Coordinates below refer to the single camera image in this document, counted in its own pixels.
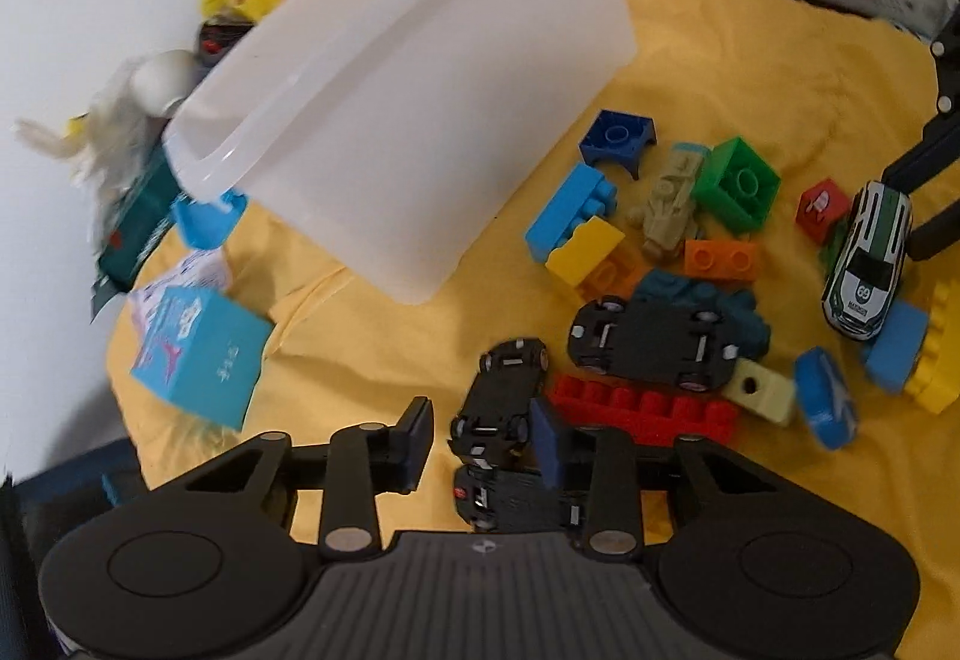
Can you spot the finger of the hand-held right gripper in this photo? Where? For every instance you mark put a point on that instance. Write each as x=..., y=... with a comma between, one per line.
x=922, y=161
x=934, y=238

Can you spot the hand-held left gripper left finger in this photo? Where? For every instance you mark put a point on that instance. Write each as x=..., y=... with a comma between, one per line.
x=416, y=442

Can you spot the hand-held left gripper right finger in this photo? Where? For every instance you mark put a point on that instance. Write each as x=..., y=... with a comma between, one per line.
x=551, y=446

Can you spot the white green striped toy car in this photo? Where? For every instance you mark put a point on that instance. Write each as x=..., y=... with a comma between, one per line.
x=862, y=270

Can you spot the translucent white plastic bin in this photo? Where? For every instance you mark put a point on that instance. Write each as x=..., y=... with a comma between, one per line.
x=420, y=105

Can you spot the black upturned toy car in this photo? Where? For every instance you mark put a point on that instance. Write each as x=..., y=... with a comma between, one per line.
x=495, y=397
x=652, y=341
x=510, y=495

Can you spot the dark green toy brick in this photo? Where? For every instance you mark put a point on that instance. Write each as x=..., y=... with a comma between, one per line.
x=832, y=247

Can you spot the long red toy brick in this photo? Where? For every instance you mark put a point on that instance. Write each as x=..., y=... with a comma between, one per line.
x=645, y=405

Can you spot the red toy cube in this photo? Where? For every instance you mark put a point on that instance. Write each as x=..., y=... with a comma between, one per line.
x=821, y=210

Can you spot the large yellow toy brick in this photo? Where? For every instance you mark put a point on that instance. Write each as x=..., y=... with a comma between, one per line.
x=941, y=360

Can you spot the light blue round toy piece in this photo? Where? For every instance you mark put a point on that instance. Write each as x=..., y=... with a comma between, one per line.
x=825, y=397

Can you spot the orange toy brick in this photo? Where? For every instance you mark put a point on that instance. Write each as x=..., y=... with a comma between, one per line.
x=720, y=261

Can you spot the cream toy brick with hole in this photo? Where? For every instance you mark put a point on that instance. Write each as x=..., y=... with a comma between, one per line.
x=761, y=394

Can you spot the light blue carton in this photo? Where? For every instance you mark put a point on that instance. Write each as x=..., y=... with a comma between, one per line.
x=202, y=360

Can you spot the long light blue toy brick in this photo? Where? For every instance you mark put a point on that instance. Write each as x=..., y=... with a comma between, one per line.
x=562, y=210

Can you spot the beige toy race car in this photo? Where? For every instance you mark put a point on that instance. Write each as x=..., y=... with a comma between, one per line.
x=667, y=210

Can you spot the dark blue toy brick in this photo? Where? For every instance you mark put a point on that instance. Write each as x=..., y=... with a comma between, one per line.
x=611, y=139

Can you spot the teal box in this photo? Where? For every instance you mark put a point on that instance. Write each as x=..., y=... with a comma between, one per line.
x=135, y=217

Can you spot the dark blue cloth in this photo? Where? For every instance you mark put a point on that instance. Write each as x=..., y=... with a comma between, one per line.
x=52, y=495

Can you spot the white fluffy toy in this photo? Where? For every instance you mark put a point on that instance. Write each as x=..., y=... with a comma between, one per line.
x=150, y=79

